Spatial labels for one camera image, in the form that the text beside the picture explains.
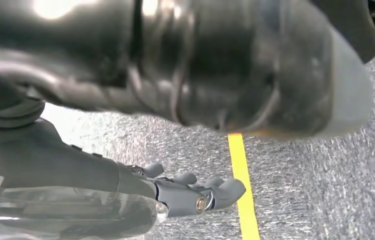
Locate black robot body part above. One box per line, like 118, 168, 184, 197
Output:
310, 0, 375, 64

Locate yellow floor tape rectangle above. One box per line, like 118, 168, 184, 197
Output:
227, 132, 261, 240

